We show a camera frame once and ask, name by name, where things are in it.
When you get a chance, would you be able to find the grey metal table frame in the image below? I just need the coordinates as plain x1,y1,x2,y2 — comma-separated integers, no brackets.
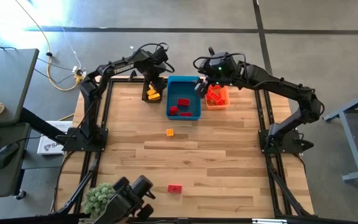
323,84,358,183

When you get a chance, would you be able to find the blue plastic bin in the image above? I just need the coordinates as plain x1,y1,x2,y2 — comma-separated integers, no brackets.
165,75,203,121

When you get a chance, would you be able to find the black mesh basket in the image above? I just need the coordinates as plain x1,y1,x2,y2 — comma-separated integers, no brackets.
141,77,165,104

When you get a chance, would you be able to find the green artificial plant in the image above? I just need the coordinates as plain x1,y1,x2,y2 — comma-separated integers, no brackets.
81,182,117,218

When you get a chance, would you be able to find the yellow extension cable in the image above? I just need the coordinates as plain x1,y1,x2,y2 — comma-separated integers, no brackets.
13,0,85,92

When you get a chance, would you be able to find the orange translucent plastic bin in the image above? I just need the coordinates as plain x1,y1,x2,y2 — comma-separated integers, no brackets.
204,84,231,111

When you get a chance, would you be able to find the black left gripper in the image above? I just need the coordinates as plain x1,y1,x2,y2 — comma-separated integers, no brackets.
140,44,171,94

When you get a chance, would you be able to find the white box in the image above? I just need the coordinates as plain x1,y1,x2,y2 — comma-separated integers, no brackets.
37,120,75,156

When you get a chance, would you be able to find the black diagonal support bar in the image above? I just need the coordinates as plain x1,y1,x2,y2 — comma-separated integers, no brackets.
19,107,76,146

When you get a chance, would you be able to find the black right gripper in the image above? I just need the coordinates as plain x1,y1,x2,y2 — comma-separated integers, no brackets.
195,51,247,100

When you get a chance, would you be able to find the black aluminium table frame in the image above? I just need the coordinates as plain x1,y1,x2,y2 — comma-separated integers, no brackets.
50,76,316,224

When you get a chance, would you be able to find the black computer mouse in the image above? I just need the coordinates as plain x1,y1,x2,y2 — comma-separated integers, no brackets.
0,142,21,170

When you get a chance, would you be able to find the silver metal bracket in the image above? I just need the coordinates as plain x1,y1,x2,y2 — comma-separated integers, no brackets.
252,218,288,224

